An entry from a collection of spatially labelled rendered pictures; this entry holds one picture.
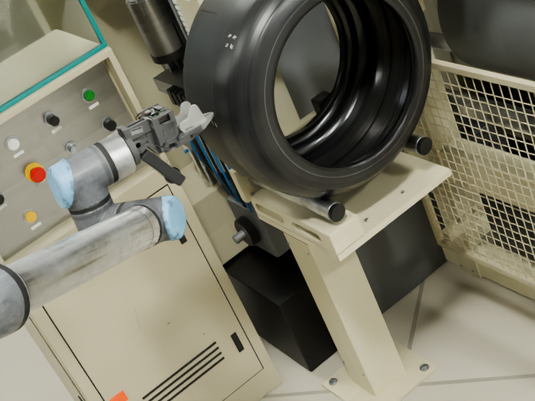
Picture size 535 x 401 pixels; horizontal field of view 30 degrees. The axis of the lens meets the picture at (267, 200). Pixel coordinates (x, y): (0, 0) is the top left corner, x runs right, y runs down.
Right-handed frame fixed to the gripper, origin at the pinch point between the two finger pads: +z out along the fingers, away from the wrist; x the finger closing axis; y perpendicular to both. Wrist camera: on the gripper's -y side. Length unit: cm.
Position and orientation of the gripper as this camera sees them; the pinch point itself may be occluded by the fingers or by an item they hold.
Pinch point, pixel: (208, 118)
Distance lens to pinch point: 215.2
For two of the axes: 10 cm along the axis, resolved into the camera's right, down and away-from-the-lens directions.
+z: 8.0, -4.6, 3.8
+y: -2.7, -8.5, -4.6
